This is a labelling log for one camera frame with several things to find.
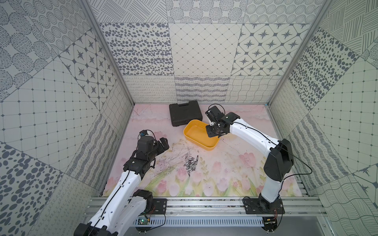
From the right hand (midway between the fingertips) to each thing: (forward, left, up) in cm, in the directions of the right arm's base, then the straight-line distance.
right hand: (212, 133), depth 86 cm
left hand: (-7, +30, +3) cm, 31 cm away
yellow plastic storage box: (+10, +11, -13) cm, 20 cm away
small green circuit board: (-42, +36, -16) cm, 57 cm away
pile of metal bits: (-14, +13, -14) cm, 24 cm away
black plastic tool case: (+26, +22, -11) cm, 35 cm away
